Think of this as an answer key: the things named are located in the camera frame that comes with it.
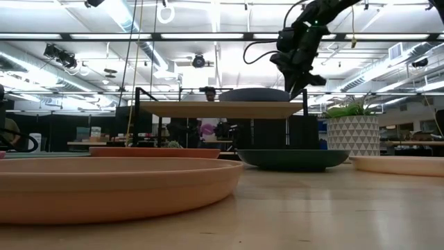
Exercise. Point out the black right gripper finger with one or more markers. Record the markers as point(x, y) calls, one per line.
point(289, 85)
point(302, 87)

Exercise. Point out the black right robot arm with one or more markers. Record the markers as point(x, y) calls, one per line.
point(329, 8)

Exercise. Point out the large peach plate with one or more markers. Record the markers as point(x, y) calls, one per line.
point(104, 187)

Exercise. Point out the white triangle-patterned plant pot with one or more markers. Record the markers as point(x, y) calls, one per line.
point(354, 135)

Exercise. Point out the black overhead camera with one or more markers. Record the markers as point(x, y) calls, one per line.
point(198, 61)

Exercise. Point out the person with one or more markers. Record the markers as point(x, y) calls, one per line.
point(209, 126)
point(10, 130)

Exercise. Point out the dark bowl on rack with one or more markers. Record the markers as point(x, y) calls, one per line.
point(255, 95)

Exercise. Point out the dark green plate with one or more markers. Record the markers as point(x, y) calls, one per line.
point(293, 159)

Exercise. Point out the wooden shelf with black frame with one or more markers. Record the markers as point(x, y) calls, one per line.
point(222, 109)

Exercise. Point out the green potted plant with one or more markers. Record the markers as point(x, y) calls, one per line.
point(347, 109)

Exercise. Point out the black overhead frame bar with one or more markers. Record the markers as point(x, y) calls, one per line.
point(156, 36)

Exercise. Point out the pale peach plate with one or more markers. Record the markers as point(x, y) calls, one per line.
point(402, 166)

